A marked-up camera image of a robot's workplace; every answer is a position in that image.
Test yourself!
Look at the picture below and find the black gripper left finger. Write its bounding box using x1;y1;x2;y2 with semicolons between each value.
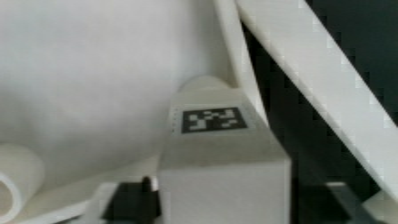
77;176;162;224

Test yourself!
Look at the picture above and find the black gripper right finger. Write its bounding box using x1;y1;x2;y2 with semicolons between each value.
325;182;379;224

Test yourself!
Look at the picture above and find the white table leg with tag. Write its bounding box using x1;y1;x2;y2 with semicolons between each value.
158;76;292;224

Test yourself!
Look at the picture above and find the white square tabletop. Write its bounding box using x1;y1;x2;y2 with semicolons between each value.
0;0;260;224

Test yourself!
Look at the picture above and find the white U-shaped fence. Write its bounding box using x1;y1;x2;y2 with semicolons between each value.
235;0;398;214

